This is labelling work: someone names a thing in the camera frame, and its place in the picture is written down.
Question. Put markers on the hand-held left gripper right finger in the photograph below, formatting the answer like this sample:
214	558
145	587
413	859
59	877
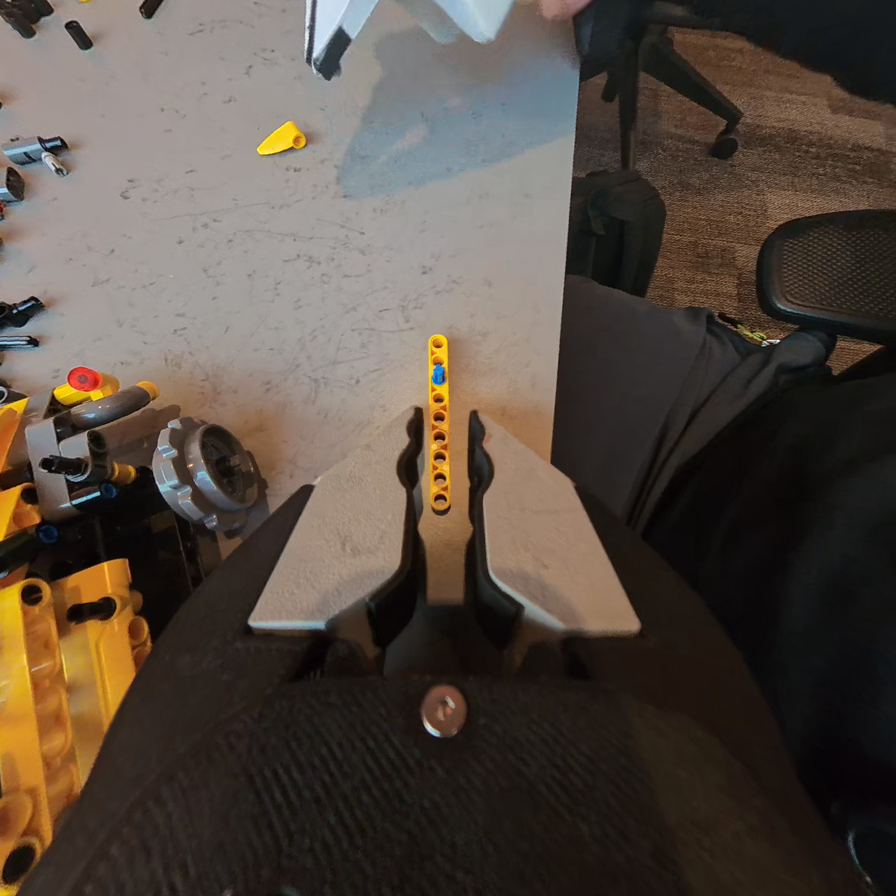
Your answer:
553	553

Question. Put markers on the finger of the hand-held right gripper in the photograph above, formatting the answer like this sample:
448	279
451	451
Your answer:
336	31
469	15

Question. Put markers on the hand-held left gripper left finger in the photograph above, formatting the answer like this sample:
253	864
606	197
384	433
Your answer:
336	546

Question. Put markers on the yellow perforated beam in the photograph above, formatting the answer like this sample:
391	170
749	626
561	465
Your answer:
439	448

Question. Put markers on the yellow toy block vehicle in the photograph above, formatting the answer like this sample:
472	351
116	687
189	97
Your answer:
77	560

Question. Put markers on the pile of small dark pieces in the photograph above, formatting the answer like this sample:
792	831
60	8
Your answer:
31	154

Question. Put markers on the person's right hand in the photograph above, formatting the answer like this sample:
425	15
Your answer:
560	7

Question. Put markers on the yellow wedge piece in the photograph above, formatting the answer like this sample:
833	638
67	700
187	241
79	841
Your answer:
282	138

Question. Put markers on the black swivel office chair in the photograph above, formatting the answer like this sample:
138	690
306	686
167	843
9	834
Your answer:
651	63

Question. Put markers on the person's leg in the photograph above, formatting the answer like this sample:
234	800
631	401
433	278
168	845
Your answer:
665	392

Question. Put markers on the person's torso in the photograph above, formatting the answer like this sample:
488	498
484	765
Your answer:
784	560

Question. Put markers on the black bag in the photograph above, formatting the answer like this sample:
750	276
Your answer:
616	231

